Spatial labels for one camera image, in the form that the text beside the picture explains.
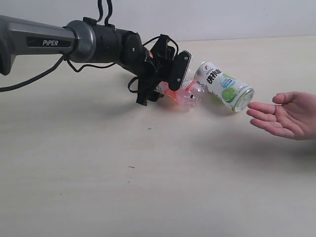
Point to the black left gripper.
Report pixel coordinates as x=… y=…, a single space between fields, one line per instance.
x=160 y=55

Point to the pink peach drink bottle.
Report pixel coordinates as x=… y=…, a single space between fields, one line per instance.
x=187 y=96

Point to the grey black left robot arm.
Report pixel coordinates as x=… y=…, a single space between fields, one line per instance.
x=93 y=45

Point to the lime label drink bottle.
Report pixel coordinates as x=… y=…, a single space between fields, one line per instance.
x=233 y=93

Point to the person's open hand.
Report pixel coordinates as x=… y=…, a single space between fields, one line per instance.
x=291 y=115

